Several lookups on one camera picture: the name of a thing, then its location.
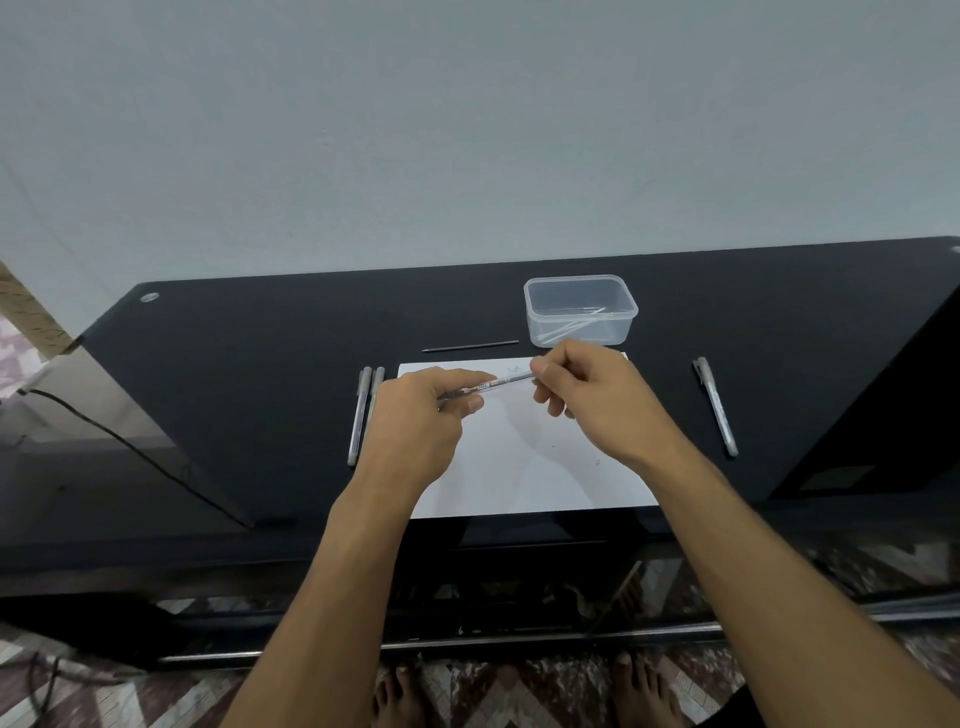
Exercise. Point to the person's right hand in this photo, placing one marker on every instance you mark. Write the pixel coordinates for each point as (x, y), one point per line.
(607, 405)

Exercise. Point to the person's left hand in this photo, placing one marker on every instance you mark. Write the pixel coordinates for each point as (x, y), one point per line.
(412, 435)

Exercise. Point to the person's left thumb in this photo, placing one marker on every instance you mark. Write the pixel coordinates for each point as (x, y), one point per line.
(463, 406)

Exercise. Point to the person's right thumb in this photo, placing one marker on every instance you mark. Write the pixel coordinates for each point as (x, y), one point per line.
(546, 386)

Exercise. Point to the clear ballpoint pen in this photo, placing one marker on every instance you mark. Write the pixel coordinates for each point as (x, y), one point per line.
(502, 384)

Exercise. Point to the person's left forearm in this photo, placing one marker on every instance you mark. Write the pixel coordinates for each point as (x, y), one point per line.
(330, 600)

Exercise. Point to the person's right forearm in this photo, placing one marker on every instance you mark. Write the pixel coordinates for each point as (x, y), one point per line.
(765, 585)

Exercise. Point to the thin black pen refill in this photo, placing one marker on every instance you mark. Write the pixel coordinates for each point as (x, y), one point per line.
(471, 346)

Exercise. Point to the clear plastic container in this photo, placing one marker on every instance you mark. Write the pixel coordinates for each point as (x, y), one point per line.
(581, 330)

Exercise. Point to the white paper sheet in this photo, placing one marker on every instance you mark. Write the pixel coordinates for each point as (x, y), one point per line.
(525, 469)

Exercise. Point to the grey capped pen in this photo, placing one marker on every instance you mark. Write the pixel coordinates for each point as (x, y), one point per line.
(716, 409)
(374, 397)
(358, 420)

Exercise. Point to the black glass table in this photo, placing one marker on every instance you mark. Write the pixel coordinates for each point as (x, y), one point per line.
(262, 360)

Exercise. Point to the person's left foot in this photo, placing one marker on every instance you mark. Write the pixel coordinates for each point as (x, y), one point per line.
(397, 697)

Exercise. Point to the person's foot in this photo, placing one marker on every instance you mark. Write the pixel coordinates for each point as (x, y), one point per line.
(645, 694)
(397, 697)

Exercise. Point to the person's right foot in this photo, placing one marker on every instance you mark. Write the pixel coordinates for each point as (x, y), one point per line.
(645, 694)

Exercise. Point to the light wooden plank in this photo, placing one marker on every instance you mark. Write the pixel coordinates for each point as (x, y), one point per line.
(26, 307)

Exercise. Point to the chrome table rail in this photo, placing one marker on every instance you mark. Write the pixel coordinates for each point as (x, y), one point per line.
(525, 637)

